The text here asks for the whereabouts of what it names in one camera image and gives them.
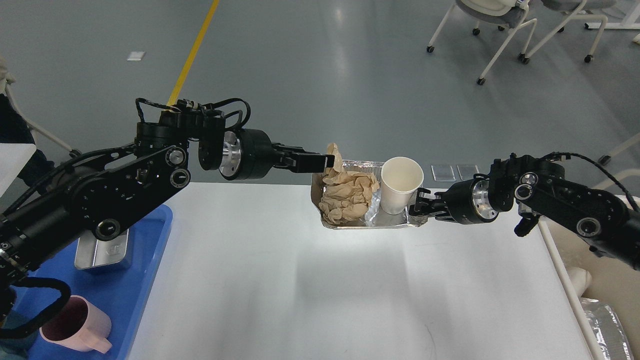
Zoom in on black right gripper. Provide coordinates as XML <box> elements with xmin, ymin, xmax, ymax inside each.
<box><xmin>409</xmin><ymin>178</ymin><xmax>499</xmax><ymax>225</ymax></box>

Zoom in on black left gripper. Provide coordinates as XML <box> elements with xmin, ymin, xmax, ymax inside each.
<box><xmin>219</xmin><ymin>129</ymin><xmax>335</xmax><ymax>181</ymax></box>

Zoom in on white paper cup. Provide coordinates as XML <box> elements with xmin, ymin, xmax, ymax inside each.
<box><xmin>380</xmin><ymin>156</ymin><xmax>425</xmax><ymax>215</ymax></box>

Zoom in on aluminium foil tray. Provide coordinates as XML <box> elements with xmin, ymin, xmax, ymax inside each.
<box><xmin>310</xmin><ymin>159</ymin><xmax>429</xmax><ymax>230</ymax></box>

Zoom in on brown paper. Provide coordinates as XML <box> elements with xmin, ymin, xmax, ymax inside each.
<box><xmin>318</xmin><ymin>143</ymin><xmax>380</xmax><ymax>225</ymax></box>

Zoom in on stainless steel rectangular tin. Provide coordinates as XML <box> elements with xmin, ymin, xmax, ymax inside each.
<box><xmin>74</xmin><ymin>230</ymin><xmax>133</xmax><ymax>275</ymax></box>

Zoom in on pink plastic mug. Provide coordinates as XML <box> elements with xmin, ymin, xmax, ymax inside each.
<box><xmin>39</xmin><ymin>295</ymin><xmax>113</xmax><ymax>354</ymax></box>

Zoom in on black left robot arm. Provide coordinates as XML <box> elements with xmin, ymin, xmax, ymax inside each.
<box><xmin>0</xmin><ymin>98</ymin><xmax>335</xmax><ymax>339</ymax></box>

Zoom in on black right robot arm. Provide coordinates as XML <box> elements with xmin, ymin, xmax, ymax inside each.
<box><xmin>407</xmin><ymin>152</ymin><xmax>640</xmax><ymax>271</ymax></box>

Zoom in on white plastic bin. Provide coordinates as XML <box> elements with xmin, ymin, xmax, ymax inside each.
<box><xmin>538</xmin><ymin>218</ymin><xmax>640</xmax><ymax>360</ymax></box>

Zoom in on white chair leg right edge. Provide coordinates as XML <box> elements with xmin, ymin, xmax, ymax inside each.
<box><xmin>596</xmin><ymin>132</ymin><xmax>640</xmax><ymax>182</ymax></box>

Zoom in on blue plastic tray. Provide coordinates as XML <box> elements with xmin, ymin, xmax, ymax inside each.
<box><xmin>27</xmin><ymin>205</ymin><xmax>173</xmax><ymax>360</ymax></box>

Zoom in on foil tray inside bin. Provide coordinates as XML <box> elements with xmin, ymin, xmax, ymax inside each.
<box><xmin>580</xmin><ymin>297</ymin><xmax>634</xmax><ymax>360</ymax></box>

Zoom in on white chair right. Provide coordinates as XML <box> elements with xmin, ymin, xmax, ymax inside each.
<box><xmin>518</xmin><ymin>0</ymin><xmax>617</xmax><ymax>64</ymax></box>

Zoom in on white side table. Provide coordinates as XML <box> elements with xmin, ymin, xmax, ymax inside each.
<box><xmin>0</xmin><ymin>143</ymin><xmax>37</xmax><ymax>196</ymax></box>

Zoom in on person in dark jeans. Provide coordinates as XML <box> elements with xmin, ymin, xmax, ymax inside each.
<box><xmin>0</xmin><ymin>94</ymin><xmax>55</xmax><ymax>187</ymax></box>

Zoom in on white chair at left edge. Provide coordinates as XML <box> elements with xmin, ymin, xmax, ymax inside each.
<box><xmin>0</xmin><ymin>55</ymin><xmax>82</xmax><ymax>158</ymax></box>

